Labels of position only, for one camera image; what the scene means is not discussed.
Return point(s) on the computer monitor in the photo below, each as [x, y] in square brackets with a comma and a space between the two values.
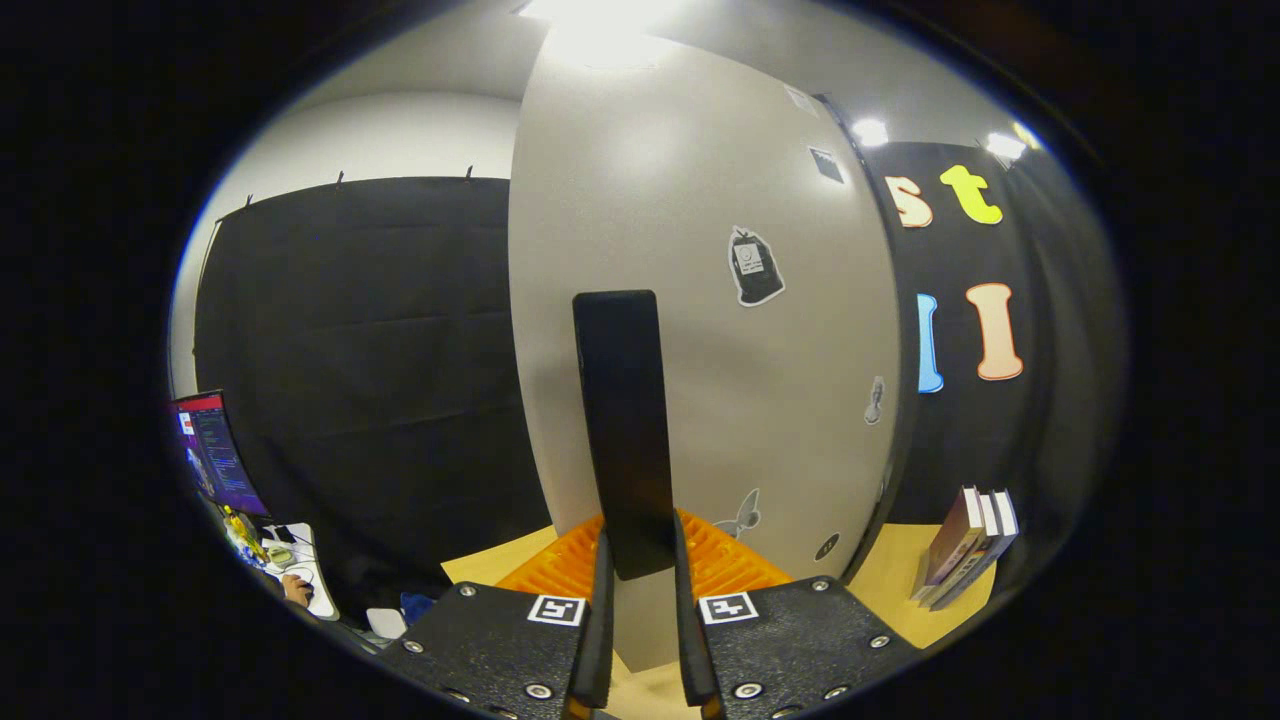
[218, 455]

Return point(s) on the long ceiling strip light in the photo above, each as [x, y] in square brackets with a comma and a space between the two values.
[1005, 145]

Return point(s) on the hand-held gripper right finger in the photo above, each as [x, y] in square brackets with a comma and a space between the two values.
[790, 640]

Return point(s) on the black backdrop cloth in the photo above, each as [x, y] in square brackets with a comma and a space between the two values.
[380, 350]

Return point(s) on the dark grey cabinet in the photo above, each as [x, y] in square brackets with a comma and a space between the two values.
[893, 420]

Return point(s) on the yellow desk item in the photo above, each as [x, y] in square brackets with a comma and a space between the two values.
[240, 530]

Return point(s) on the large ceiling light panel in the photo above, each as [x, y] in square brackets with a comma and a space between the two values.
[600, 25]

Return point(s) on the white desk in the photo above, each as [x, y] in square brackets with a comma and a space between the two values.
[305, 570]

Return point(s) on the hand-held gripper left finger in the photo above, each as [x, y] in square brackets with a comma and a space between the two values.
[500, 640]

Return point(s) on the small ceiling light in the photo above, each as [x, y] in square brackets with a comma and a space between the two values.
[870, 132]

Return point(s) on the grey cover book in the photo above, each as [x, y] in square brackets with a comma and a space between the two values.
[975, 560]

